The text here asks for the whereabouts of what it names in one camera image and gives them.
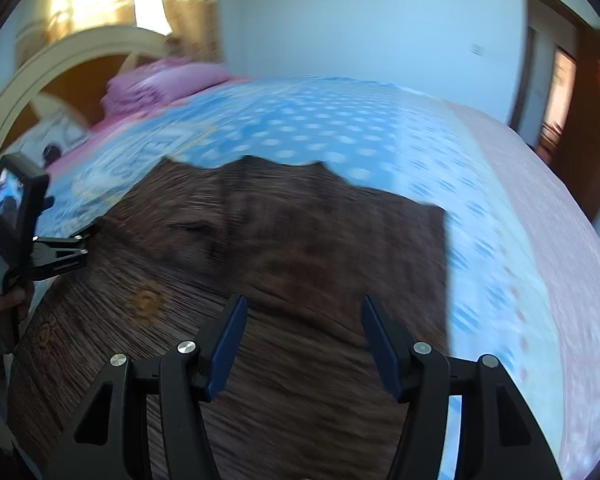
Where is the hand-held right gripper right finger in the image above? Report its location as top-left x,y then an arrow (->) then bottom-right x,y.
361,296 -> 563,480

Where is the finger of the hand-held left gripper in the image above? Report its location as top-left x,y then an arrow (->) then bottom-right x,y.
27,246 -> 90,282
32,222 -> 100,257

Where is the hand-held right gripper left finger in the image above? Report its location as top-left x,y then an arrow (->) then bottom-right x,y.
42,295 -> 248,480

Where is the brown knit sweater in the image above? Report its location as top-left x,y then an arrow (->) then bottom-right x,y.
7,155 -> 452,480

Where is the white circle-print pillow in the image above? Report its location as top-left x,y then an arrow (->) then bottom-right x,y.
10,102 -> 93,166

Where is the cream and orange headboard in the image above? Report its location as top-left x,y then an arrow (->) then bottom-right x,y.
0,25 -> 177,181

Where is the folded pink quilt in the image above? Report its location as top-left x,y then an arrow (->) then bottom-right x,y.
100,57 -> 237,117

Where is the blue dotted bed blanket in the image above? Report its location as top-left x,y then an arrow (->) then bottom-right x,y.
30,75 -> 600,480

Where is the yellow patterned curtain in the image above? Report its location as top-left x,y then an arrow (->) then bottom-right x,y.
15,0 -> 227,67

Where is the brown wooden door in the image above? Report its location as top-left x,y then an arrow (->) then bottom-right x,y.
555,24 -> 600,223

